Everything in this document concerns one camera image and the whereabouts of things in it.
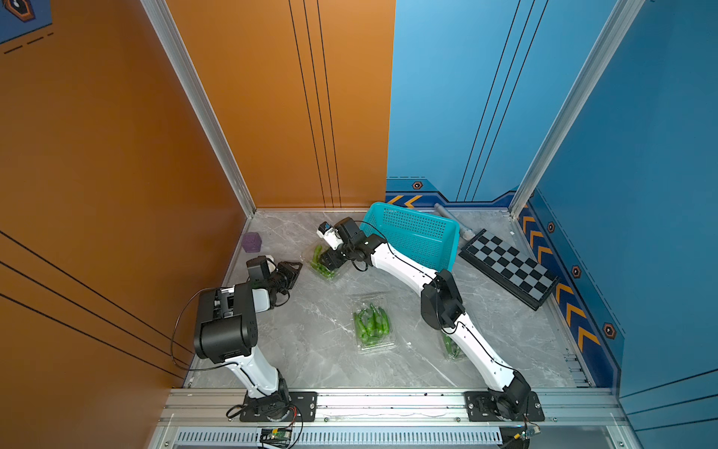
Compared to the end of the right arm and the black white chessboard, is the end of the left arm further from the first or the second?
the black white chessboard

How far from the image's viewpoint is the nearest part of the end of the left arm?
0.85 meters

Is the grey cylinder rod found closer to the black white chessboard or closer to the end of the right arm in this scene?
the black white chessboard

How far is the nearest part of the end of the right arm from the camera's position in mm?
760

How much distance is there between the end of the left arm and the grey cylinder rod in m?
0.66

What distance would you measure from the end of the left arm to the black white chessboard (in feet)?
2.07

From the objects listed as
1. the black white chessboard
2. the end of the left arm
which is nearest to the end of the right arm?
the end of the left arm

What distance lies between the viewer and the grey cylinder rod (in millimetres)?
1098

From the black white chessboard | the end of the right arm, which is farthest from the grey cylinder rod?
the end of the right arm

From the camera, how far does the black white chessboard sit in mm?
938
